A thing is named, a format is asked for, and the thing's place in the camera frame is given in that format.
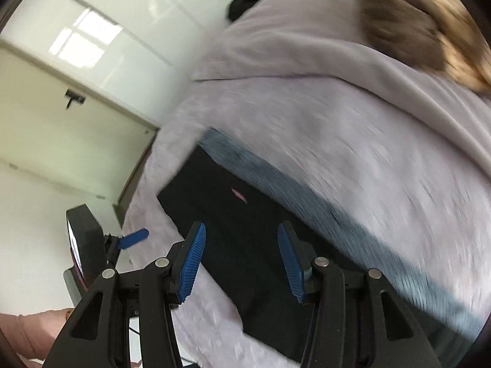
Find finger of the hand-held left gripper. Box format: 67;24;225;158
117;228;149;251

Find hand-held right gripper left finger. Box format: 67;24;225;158
42;221;208;368

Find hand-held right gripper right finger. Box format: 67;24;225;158
277;220;442;368

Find black pants with grey print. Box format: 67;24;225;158
157;128;486;368

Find person's left forearm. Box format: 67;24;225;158
0;307;75;363

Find cream door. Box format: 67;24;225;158
0;44;160;205

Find white glossy wardrobe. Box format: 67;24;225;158
0;0;261;128

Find smooth lilac duvet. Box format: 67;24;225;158
192;0;491;169

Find black bag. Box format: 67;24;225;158
226;0;280;24

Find brown plush toy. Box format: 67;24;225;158
358;0;491;93

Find black door handle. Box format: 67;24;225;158
64;89;87;110

